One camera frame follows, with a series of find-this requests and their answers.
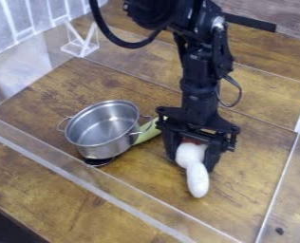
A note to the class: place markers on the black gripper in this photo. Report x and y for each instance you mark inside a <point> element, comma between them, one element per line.
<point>216,132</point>

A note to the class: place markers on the white red plush mushroom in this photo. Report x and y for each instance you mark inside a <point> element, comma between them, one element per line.
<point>189,158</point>

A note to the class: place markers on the silver metal pot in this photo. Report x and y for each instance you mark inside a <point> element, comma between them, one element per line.
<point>107,128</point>

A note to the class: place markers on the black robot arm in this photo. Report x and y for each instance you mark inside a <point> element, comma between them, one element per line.
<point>199,24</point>

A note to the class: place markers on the clear acrylic front barrier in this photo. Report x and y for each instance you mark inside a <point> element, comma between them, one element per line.
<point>149,209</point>

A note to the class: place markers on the yellow handled metal spoon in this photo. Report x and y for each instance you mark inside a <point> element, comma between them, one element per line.
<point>149,132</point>

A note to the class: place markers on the black wall strip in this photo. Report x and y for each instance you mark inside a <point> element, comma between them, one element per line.
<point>250,22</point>

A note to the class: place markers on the clear acrylic corner bracket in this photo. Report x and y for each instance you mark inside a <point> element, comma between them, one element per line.
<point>80,46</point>

